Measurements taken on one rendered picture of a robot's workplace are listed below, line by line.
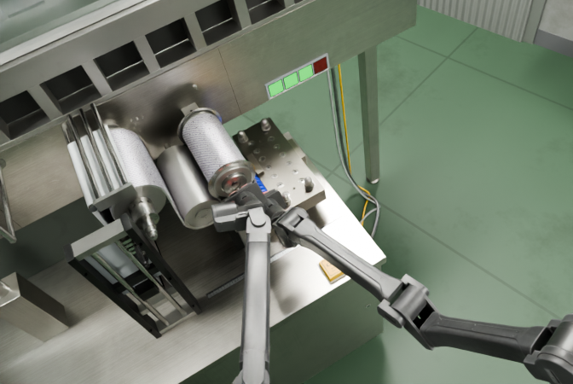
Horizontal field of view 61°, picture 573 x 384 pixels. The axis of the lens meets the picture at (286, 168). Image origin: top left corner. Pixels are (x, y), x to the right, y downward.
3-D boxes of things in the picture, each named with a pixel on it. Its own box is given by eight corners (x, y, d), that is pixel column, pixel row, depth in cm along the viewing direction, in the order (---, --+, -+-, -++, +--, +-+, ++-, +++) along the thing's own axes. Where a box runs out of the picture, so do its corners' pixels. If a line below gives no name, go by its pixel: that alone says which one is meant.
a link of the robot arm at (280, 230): (304, 208, 135) (282, 229, 131) (321, 239, 140) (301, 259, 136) (280, 200, 144) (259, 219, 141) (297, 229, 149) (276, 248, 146)
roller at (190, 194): (192, 235, 148) (178, 214, 138) (164, 178, 163) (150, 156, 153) (227, 215, 150) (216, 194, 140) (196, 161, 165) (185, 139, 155)
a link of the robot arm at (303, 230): (430, 287, 112) (401, 322, 108) (429, 299, 116) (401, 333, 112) (297, 199, 137) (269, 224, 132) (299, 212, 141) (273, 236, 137)
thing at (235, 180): (244, 171, 137) (250, 186, 143) (241, 166, 138) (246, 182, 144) (220, 183, 136) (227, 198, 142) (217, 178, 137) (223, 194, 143)
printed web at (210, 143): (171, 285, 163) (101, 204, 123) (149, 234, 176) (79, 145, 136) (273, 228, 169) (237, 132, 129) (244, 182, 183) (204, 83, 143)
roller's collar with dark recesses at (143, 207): (141, 234, 128) (130, 221, 123) (134, 217, 132) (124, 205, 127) (163, 222, 129) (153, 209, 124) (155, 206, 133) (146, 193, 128)
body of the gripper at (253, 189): (266, 200, 134) (273, 206, 127) (234, 219, 133) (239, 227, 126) (255, 180, 133) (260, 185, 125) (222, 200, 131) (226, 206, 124)
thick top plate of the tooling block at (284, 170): (285, 222, 162) (282, 212, 157) (235, 146, 186) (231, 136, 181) (327, 199, 165) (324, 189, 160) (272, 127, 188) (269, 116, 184)
